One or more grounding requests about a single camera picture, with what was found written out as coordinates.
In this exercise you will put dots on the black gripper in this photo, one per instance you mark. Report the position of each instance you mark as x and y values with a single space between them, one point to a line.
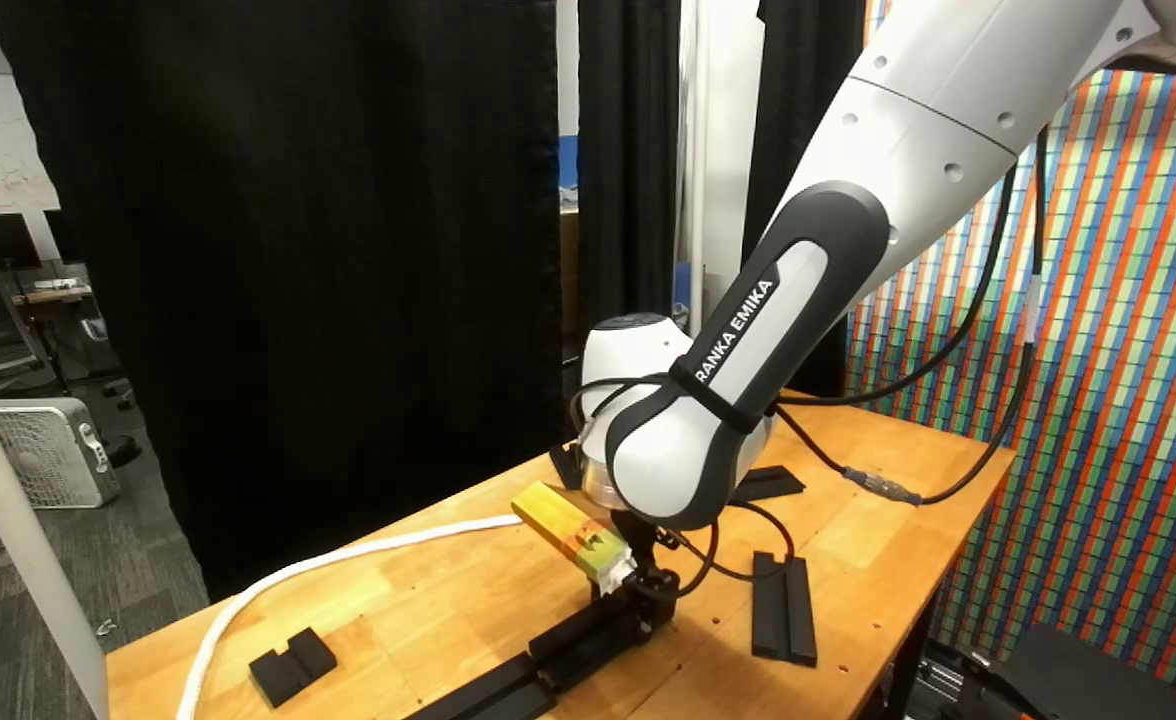
650 581

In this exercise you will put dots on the colourful woven backdrop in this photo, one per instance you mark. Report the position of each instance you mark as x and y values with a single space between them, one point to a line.
1078 281

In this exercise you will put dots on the black curtain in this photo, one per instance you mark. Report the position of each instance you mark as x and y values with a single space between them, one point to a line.
322 237

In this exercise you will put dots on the black track piece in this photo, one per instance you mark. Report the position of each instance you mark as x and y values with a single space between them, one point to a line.
781 609
568 465
770 480
597 635

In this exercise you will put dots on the small black connector block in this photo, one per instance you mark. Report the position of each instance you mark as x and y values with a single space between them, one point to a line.
295 671

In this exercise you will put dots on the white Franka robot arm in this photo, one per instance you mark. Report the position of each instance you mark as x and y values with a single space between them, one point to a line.
931 119

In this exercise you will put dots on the black track piece table edge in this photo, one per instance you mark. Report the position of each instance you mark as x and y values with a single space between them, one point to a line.
503 694

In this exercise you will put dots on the yellow wrist camera box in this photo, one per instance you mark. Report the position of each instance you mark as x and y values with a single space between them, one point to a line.
577 538

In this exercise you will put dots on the grey computer case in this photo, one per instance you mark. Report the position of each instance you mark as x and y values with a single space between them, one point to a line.
56 455

